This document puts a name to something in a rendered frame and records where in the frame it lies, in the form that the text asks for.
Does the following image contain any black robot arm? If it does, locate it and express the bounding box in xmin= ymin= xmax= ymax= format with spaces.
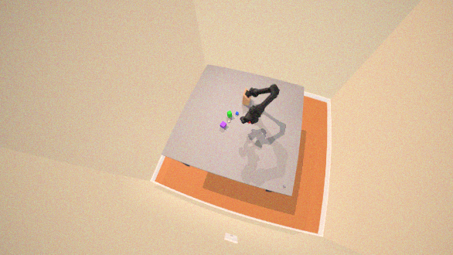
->
xmin=244 ymin=84 xmax=280 ymax=124

